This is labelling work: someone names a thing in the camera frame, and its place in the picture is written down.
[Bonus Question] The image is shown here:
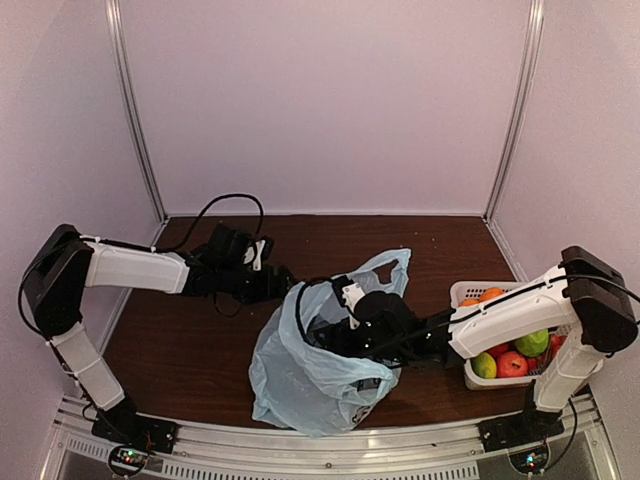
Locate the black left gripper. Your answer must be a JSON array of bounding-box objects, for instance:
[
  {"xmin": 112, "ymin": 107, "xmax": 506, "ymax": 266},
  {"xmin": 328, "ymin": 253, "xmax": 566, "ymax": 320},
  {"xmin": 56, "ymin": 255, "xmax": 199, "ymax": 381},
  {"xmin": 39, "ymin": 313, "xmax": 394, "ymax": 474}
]
[{"xmin": 218, "ymin": 262, "xmax": 302, "ymax": 305}]

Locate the orange mandarin fruit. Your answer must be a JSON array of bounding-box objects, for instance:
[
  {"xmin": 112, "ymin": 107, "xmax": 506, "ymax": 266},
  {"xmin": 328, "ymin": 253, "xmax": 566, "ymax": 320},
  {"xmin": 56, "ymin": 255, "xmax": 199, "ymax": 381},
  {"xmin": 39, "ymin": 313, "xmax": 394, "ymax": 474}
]
[{"xmin": 459, "ymin": 298, "xmax": 479, "ymax": 307}]

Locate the light blue plastic bag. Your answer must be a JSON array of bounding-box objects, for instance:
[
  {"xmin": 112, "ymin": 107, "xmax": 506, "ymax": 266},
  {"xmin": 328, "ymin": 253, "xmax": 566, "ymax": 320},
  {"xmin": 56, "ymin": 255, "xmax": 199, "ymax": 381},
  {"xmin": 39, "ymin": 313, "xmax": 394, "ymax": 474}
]
[{"xmin": 249, "ymin": 277, "xmax": 402, "ymax": 437}]

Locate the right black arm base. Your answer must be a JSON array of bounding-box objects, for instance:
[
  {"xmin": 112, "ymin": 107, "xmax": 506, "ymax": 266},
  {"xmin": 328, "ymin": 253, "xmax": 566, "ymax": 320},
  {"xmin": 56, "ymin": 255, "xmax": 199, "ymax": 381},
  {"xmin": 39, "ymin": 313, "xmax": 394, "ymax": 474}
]
[{"xmin": 477, "ymin": 398, "xmax": 564, "ymax": 452}]

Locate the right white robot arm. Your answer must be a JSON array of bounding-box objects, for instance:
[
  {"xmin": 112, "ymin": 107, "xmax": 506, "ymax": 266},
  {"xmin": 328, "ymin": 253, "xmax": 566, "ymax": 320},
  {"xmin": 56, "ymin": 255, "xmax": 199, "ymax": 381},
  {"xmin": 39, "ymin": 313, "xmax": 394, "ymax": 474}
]
[{"xmin": 296, "ymin": 246, "xmax": 639, "ymax": 442}]

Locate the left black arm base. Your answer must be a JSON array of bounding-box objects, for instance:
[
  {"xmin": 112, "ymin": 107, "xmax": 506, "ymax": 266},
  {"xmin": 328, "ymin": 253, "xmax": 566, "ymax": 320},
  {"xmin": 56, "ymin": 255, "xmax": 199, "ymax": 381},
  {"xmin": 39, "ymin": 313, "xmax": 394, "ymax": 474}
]
[{"xmin": 91, "ymin": 394, "xmax": 178, "ymax": 454}]

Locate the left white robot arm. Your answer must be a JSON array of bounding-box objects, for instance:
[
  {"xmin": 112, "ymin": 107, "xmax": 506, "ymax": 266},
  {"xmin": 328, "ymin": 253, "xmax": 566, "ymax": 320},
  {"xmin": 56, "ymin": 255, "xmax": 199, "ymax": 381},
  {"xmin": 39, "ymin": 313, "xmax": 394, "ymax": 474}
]
[{"xmin": 18, "ymin": 224, "xmax": 294, "ymax": 444}]

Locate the small green yellow fruit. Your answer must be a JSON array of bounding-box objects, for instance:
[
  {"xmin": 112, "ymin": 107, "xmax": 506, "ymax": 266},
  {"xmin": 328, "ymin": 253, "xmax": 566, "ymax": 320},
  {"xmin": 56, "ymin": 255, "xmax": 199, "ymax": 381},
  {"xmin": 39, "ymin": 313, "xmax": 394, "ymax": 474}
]
[{"xmin": 471, "ymin": 352, "xmax": 497, "ymax": 379}]

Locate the white plastic basket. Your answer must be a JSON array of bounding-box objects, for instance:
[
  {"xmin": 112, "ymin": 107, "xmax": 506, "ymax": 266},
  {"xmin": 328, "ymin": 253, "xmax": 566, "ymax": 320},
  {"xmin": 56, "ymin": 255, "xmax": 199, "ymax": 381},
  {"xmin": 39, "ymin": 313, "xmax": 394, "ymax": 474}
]
[{"xmin": 449, "ymin": 280, "xmax": 605, "ymax": 392}]

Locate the small orange pumpkin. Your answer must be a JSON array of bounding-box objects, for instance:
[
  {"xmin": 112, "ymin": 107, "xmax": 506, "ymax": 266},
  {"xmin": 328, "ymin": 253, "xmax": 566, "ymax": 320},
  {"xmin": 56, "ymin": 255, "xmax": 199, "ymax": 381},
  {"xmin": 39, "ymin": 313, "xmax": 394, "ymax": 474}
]
[{"xmin": 478, "ymin": 287, "xmax": 504, "ymax": 302}]

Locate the red apple back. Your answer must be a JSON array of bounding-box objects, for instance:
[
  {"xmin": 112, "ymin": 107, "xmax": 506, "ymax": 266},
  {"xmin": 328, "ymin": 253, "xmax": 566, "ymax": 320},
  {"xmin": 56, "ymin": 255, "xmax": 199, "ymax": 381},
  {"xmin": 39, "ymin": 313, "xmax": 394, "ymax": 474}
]
[{"xmin": 487, "ymin": 343, "xmax": 510, "ymax": 359}]

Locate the red apple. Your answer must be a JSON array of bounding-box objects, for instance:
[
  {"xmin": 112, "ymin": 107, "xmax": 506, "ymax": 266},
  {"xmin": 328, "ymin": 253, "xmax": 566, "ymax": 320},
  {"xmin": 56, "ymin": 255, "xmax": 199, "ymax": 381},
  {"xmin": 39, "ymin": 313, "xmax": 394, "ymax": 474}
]
[
  {"xmin": 496, "ymin": 351, "xmax": 529, "ymax": 379},
  {"xmin": 487, "ymin": 343, "xmax": 510, "ymax": 359}
]

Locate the red apple front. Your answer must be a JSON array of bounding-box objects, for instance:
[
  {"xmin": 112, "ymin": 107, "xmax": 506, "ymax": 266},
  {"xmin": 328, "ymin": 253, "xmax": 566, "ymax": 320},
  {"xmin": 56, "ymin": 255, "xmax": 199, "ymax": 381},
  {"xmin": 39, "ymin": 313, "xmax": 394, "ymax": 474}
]
[{"xmin": 496, "ymin": 351, "xmax": 529, "ymax": 379}]

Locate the large green apple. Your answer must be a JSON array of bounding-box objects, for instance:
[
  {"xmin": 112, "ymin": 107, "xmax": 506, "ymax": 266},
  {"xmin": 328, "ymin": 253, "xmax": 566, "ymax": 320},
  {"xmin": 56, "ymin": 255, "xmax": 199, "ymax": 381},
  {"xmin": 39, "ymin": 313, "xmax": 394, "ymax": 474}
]
[{"xmin": 514, "ymin": 329, "xmax": 549, "ymax": 358}]

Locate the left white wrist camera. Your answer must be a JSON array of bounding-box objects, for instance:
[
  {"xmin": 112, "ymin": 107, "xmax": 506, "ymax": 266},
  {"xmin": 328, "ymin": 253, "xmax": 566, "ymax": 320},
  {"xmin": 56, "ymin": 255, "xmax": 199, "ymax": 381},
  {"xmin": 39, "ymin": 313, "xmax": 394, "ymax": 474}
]
[{"xmin": 243, "ymin": 236, "xmax": 274, "ymax": 272}]

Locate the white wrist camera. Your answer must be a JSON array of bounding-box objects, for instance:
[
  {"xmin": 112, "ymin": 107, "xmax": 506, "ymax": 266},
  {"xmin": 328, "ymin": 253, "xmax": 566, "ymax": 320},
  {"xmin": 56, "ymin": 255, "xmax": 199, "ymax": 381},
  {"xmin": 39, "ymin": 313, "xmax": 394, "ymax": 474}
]
[
  {"xmin": 331, "ymin": 275, "xmax": 365, "ymax": 330},
  {"xmin": 243, "ymin": 236, "xmax": 274, "ymax": 272}
]

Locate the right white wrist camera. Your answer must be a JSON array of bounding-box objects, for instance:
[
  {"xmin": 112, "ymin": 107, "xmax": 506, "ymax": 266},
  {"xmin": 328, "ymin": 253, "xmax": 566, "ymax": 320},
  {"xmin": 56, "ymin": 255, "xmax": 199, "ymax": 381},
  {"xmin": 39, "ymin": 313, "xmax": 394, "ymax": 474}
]
[{"xmin": 331, "ymin": 275, "xmax": 365, "ymax": 330}]

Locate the right black cable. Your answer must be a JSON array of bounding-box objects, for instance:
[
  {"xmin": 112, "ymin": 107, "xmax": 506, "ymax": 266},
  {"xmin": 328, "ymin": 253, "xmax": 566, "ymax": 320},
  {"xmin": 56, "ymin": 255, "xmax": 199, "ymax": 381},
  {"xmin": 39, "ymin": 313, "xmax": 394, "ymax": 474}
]
[{"xmin": 293, "ymin": 272, "xmax": 640, "ymax": 451}]

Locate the black cable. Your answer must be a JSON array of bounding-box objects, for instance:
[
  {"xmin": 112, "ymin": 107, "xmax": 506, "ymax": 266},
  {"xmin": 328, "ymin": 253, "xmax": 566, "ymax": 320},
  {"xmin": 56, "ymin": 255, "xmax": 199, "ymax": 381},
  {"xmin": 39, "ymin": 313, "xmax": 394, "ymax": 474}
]
[
  {"xmin": 18, "ymin": 194, "xmax": 265, "ymax": 341},
  {"xmin": 293, "ymin": 272, "xmax": 640, "ymax": 451}
]

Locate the left black cable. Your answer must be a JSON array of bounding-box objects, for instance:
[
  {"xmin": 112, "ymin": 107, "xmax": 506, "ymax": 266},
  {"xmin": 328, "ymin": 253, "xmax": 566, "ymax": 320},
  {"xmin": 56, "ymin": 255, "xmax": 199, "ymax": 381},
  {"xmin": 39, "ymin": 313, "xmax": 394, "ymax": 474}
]
[{"xmin": 18, "ymin": 194, "xmax": 265, "ymax": 341}]

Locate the aluminium front rail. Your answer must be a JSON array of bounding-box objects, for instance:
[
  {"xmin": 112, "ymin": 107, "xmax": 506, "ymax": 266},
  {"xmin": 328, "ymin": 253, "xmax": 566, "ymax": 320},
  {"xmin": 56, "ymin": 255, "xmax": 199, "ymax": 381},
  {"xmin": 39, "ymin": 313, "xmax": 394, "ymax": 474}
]
[{"xmin": 36, "ymin": 393, "xmax": 621, "ymax": 479}]

